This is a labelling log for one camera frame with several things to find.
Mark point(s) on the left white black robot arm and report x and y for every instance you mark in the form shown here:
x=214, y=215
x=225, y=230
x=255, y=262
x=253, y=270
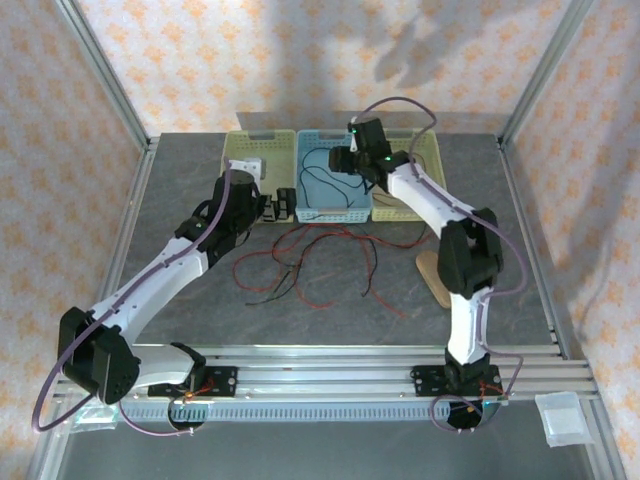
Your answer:
x=150, y=285

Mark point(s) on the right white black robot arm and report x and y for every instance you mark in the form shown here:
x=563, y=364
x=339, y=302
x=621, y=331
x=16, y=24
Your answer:
x=465, y=325

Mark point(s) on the blue plastic basket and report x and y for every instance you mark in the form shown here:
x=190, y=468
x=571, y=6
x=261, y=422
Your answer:
x=320, y=200

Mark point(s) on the yellow plastic basket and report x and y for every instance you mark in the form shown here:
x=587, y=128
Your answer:
x=390, y=214
x=280, y=160

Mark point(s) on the oval wooden block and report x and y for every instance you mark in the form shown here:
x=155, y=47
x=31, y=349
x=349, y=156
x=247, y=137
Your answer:
x=427, y=270

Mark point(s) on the clear plastic bag green contents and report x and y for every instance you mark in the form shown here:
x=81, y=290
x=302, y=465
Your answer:
x=100, y=417

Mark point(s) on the white plastic bag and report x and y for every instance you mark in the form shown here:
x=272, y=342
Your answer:
x=565, y=420

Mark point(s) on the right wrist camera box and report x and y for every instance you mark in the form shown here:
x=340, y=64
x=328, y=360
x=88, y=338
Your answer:
x=353, y=145

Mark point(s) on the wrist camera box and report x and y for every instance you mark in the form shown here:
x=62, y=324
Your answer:
x=250, y=165
x=353, y=145

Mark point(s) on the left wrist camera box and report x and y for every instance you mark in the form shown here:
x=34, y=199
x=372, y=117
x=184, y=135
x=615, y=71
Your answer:
x=250, y=165

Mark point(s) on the aluminium table side rail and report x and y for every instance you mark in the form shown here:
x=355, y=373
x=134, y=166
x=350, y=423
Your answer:
x=519, y=200
x=132, y=200

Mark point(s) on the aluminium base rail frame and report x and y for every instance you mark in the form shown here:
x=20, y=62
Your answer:
x=320, y=372

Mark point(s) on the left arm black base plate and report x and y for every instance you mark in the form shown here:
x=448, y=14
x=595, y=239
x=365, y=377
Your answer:
x=220, y=382

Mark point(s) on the aluminium corner post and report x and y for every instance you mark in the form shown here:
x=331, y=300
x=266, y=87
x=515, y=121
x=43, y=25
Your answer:
x=550, y=60
x=99, y=60

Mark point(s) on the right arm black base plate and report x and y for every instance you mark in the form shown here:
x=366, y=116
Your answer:
x=425, y=382

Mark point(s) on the aluminium lower frame bar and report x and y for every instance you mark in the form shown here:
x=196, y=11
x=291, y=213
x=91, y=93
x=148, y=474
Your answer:
x=50, y=445
x=606, y=440

